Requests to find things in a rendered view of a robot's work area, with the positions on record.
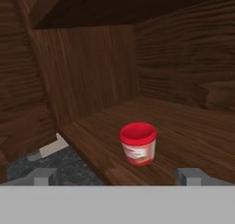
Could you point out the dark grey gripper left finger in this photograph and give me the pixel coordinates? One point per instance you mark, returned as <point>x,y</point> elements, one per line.
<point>41,176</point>

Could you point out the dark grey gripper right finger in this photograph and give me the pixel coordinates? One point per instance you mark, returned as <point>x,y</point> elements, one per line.
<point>193,176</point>

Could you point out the red jam jar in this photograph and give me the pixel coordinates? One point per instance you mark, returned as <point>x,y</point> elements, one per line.
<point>138,143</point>

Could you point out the dark wooden cabinet door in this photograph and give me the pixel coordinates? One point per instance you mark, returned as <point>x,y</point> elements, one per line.
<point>21,90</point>

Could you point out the dark wooden cabinet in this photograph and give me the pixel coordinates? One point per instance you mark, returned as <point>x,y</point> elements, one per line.
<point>171,80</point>

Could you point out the white rectangular block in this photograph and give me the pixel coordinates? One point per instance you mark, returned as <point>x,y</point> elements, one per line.
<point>49,148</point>

